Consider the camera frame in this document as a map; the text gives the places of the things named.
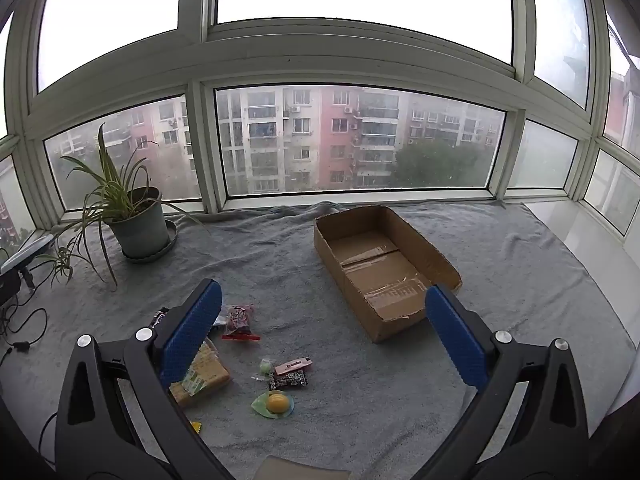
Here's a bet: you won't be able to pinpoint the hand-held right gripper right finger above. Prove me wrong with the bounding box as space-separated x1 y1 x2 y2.
410 284 591 480

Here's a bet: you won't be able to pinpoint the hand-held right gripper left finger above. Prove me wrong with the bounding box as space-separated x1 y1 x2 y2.
54 279 236 480

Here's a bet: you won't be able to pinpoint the clear pack of crackers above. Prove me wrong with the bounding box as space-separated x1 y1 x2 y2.
169 337 232 408

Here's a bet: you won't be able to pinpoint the clear packet of red dates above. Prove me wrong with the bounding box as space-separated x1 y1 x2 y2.
220 304 262 343

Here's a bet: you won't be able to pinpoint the brown cardboard box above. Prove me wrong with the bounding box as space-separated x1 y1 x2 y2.
313 205 463 345

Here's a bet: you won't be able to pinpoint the small pink red snack packet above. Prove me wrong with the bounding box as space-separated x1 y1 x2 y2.
274 356 312 376

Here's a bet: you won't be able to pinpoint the small fruit jelly cup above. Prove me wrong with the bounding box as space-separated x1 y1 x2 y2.
251 390 295 418

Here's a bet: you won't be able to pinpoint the small black white snack packet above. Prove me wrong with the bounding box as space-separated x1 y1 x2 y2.
268 371 308 392

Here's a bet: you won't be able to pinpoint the green pot saucer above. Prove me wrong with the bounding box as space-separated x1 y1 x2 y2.
121 218 178 264

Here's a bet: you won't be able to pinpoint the green plastic flower pot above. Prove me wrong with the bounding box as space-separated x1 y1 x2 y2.
107 187 171 260

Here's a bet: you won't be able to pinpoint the grey blanket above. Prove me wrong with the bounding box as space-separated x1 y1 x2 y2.
0 200 636 480

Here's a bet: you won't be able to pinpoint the white window sill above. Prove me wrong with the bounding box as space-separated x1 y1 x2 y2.
522 200 640 291

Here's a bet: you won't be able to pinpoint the green spider plant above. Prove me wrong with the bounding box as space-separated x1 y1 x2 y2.
32 122 203 291

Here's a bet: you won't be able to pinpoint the black device with light panel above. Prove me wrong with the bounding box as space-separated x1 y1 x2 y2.
0 232 56 306

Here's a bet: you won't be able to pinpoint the apartment buildings outside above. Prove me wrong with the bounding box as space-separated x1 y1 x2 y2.
45 85 506 211

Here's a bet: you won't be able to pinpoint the black cable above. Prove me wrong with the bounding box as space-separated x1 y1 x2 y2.
39 412 58 466
0 287 48 361

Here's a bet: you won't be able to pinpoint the white window frame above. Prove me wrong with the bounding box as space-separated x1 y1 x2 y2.
0 0 640 256

